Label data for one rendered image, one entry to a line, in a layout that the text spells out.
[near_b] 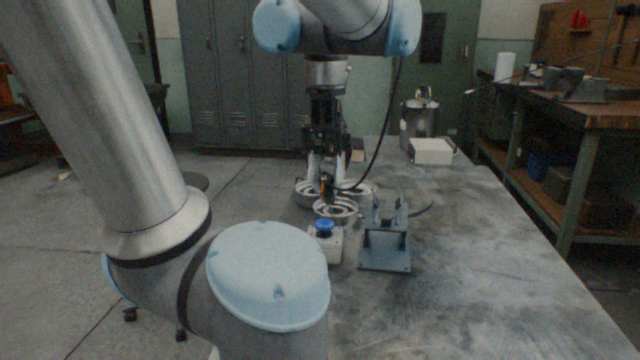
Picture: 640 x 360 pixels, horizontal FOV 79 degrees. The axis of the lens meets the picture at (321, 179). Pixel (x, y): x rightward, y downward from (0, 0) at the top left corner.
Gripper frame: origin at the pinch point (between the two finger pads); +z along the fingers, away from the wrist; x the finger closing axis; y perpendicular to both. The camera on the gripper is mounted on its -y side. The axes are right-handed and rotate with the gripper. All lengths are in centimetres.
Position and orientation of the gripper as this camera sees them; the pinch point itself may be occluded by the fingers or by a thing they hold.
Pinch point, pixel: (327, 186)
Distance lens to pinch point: 77.3
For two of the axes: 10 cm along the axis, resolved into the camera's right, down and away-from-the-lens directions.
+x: 9.9, 0.6, -1.6
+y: -1.7, 3.6, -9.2
